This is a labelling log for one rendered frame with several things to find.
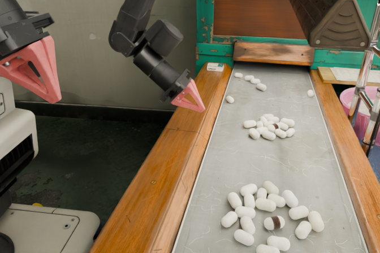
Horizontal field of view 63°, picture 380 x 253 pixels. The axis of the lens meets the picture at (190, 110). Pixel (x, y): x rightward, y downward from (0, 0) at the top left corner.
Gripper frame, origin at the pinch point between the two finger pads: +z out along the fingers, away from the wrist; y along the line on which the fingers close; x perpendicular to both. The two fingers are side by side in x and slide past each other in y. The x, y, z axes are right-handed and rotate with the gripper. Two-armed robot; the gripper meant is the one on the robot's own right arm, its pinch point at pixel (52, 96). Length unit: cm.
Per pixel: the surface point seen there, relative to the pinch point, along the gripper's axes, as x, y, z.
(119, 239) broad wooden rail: 4.4, -1.5, 23.8
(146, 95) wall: 70, 173, 51
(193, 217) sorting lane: -3.9, 7.1, 30.7
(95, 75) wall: 98, 173, 21
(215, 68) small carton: -5, 80, 27
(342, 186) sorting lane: -29, 20, 44
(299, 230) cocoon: -20.4, 5.0, 37.1
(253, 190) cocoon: -14.0, 14.0, 34.2
